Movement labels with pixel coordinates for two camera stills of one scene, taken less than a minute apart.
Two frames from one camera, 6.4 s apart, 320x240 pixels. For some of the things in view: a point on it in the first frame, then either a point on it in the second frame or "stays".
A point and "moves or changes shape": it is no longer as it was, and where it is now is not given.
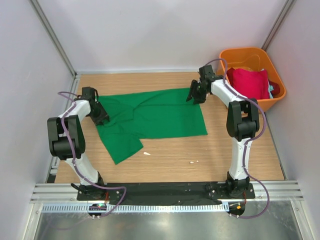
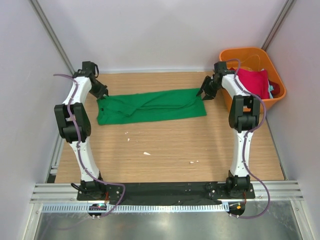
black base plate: (164, 191) stays
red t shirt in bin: (252, 84) stays
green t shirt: (136, 115) moves or changes shape
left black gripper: (103, 115) -> (103, 91)
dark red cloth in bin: (276, 87) stays
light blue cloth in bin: (270, 88) stays
